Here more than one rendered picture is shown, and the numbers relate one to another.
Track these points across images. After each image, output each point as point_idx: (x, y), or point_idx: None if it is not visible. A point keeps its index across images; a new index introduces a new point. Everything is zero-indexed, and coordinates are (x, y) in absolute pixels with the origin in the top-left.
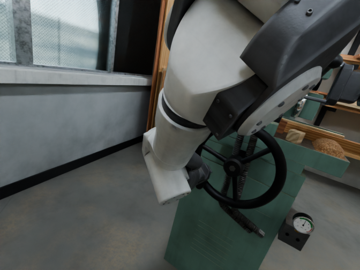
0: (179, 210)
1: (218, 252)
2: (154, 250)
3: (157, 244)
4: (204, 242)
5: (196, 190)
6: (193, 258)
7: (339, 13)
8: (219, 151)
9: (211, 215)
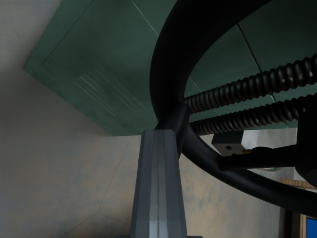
0: (57, 27)
1: (116, 105)
2: (3, 52)
3: (9, 41)
4: (98, 89)
5: (112, 14)
6: (75, 92)
7: None
8: None
9: (127, 71)
